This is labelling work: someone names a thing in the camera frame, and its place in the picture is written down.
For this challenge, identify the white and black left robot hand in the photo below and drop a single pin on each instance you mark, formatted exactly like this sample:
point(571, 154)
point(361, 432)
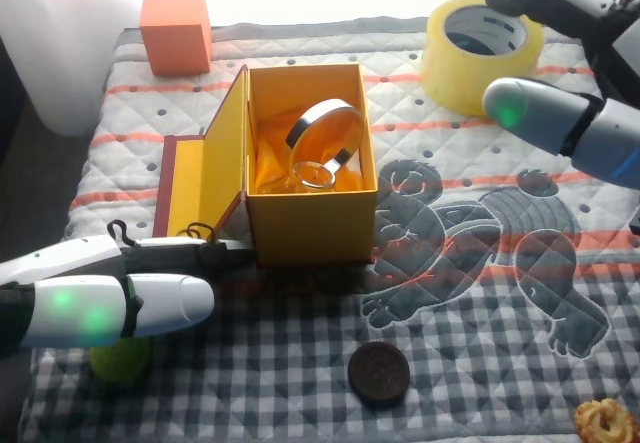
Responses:
point(65, 258)

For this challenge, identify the orange cube block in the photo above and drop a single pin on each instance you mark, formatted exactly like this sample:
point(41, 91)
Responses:
point(175, 38)

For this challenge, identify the yellow gift box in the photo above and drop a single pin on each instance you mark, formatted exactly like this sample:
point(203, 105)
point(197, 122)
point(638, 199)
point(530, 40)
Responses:
point(310, 228)

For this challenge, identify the green ball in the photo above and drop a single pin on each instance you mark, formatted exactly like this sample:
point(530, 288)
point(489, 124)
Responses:
point(120, 363)

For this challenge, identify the yellow tape roll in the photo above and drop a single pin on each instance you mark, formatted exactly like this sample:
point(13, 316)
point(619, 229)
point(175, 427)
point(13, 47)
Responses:
point(450, 78)

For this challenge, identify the round chocolate cookie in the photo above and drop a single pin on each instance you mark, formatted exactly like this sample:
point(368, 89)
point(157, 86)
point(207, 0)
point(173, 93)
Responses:
point(378, 373)

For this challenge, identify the grey quilt with printed bear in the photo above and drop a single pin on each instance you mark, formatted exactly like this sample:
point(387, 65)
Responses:
point(450, 363)

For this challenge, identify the golden butter cookie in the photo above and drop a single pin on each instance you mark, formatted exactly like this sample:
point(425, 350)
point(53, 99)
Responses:
point(600, 420)

